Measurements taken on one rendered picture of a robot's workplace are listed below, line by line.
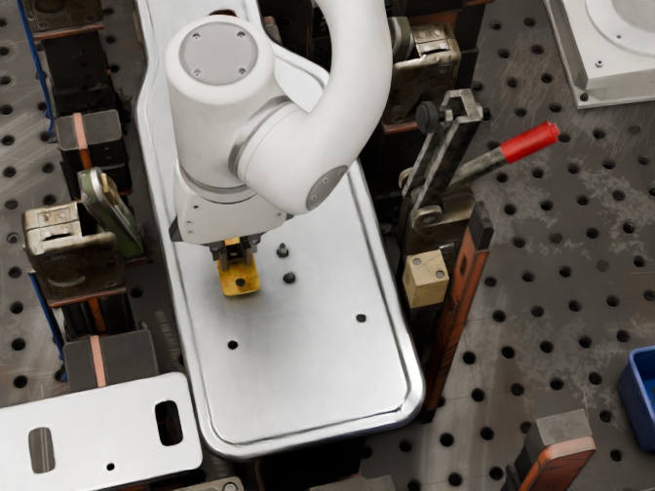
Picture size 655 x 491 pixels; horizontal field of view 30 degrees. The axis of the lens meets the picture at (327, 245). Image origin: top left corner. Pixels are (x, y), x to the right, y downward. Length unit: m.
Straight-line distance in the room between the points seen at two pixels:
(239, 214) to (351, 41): 0.25
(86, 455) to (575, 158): 0.83
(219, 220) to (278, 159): 0.19
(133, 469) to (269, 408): 0.14
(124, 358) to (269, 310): 0.15
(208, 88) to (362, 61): 0.12
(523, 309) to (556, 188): 0.19
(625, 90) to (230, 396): 0.80
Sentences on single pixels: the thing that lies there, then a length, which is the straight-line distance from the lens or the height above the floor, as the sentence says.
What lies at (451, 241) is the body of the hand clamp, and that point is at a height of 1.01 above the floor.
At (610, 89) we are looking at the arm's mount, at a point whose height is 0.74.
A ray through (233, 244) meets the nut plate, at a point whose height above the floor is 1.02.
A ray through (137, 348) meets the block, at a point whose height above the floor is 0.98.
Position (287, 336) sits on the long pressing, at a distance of 1.21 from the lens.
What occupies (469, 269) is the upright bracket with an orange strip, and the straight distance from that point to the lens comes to 1.12.
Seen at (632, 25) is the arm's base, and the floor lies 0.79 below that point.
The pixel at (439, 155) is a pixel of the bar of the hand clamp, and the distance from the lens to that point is 1.13.
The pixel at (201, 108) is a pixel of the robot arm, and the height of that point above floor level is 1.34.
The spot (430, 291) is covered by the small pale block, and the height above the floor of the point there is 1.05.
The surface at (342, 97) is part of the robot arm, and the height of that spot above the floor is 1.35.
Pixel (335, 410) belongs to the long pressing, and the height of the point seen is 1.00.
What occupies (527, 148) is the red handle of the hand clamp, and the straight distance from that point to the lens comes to 1.18.
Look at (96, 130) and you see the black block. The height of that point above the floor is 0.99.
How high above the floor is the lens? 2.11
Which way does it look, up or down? 62 degrees down
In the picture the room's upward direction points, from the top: 5 degrees clockwise
